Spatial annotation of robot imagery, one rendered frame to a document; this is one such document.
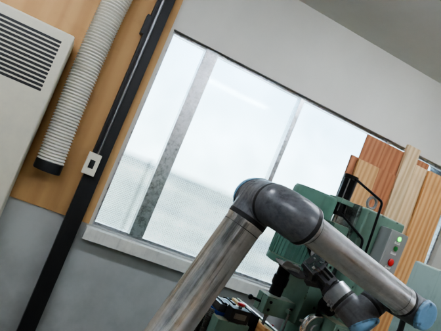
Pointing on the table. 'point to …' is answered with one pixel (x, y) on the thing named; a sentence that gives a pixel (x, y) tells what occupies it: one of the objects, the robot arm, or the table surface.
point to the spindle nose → (279, 282)
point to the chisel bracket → (273, 305)
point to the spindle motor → (325, 201)
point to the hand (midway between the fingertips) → (291, 246)
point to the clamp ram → (252, 320)
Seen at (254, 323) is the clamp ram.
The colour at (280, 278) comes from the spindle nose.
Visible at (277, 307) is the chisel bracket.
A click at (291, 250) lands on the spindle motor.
